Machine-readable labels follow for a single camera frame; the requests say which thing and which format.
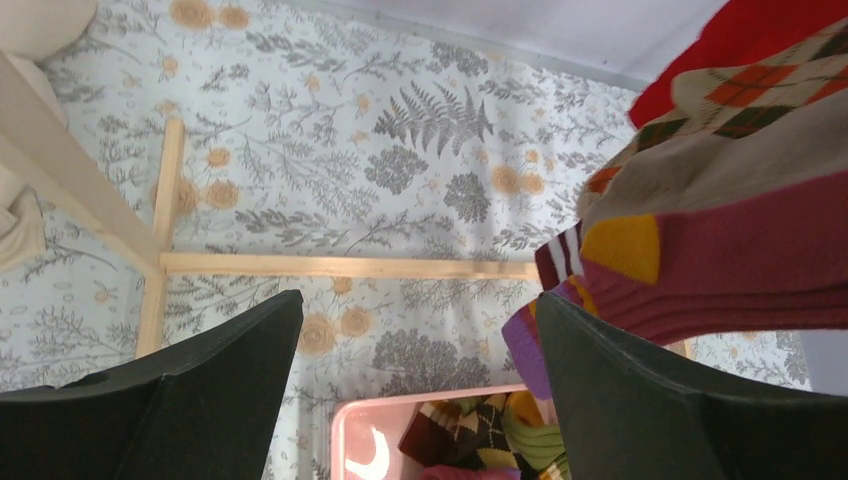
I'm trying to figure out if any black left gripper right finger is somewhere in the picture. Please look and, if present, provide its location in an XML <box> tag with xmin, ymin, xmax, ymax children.
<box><xmin>536</xmin><ymin>293</ymin><xmax>847</xmax><ymax>479</ymax></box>

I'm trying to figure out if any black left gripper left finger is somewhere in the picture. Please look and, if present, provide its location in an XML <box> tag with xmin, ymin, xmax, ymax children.
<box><xmin>1</xmin><ymin>290</ymin><xmax>304</xmax><ymax>479</ymax></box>

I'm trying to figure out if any green maroon striped sock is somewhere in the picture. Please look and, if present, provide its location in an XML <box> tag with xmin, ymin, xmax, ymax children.
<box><xmin>538</xmin><ymin>453</ymin><xmax>573</xmax><ymax>480</ymax></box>

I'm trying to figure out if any green orange sock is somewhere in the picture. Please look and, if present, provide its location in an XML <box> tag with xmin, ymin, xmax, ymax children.
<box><xmin>501</xmin><ymin>391</ymin><xmax>565</xmax><ymax>472</ymax></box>

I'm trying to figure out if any pink plastic basket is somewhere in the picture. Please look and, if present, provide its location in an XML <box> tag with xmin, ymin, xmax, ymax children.
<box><xmin>330</xmin><ymin>384</ymin><xmax>525</xmax><ymax>480</ymax></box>

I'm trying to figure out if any brown yellow argyle sock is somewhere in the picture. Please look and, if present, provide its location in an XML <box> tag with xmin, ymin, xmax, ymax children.
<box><xmin>398</xmin><ymin>393</ymin><xmax>535</xmax><ymax>476</ymax></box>

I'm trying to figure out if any purple orange sock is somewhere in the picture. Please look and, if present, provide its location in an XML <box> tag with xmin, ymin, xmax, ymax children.
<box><xmin>418</xmin><ymin>465</ymin><xmax>521</xmax><ymax>480</ymax></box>

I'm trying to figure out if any maroon purple striped sock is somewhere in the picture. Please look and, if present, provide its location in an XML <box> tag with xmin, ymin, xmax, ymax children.
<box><xmin>501</xmin><ymin>170</ymin><xmax>848</xmax><ymax>402</ymax></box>

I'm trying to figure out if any grey maroon striped sock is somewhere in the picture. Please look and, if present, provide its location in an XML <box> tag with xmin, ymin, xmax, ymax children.
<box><xmin>535</xmin><ymin>91</ymin><xmax>847</xmax><ymax>290</ymax></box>

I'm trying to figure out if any floral patterned mat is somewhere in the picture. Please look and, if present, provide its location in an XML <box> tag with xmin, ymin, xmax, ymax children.
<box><xmin>0</xmin><ymin>0</ymin><xmax>813</xmax><ymax>480</ymax></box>

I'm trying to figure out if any orange beige argyle sock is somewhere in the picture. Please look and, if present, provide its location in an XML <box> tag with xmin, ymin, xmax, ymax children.
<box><xmin>577</xmin><ymin>19</ymin><xmax>847</xmax><ymax>218</ymax></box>

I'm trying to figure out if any wooden clothes rack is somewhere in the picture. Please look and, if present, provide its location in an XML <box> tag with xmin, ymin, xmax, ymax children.
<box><xmin>0</xmin><ymin>49</ymin><xmax>694</xmax><ymax>362</ymax></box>

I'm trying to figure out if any red sock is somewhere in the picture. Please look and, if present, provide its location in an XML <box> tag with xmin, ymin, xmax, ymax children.
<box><xmin>629</xmin><ymin>0</ymin><xmax>847</xmax><ymax>128</ymax></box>

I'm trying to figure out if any beige crumpled cloth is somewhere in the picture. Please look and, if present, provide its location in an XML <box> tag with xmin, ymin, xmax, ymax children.
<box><xmin>1</xmin><ymin>1</ymin><xmax>98</xmax><ymax>272</ymax></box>

